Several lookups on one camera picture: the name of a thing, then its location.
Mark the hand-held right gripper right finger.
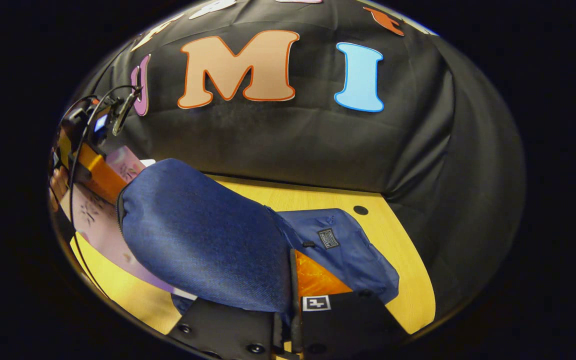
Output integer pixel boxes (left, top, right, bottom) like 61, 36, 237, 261
287, 249, 413, 360

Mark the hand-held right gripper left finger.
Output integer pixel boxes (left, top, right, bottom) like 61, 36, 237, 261
167, 295, 284, 360

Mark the pink book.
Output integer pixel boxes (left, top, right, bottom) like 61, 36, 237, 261
62, 145, 197, 301

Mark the blue schoolbag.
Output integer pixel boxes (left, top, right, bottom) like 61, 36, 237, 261
117, 158, 400, 326

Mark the black backdrop cloth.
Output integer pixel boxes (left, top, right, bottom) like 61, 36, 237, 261
60, 0, 526, 321

